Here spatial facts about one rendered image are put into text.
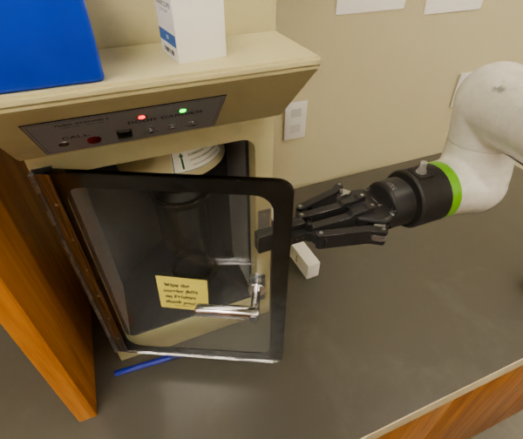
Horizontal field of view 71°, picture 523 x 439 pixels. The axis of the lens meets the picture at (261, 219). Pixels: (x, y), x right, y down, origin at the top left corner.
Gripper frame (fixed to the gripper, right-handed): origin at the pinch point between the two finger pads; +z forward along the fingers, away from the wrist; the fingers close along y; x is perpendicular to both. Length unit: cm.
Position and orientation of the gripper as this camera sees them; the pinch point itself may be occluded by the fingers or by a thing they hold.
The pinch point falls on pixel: (280, 233)
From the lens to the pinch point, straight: 50.6
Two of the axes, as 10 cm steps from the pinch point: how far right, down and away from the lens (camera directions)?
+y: 3.8, 6.0, -7.1
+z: -9.3, 2.5, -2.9
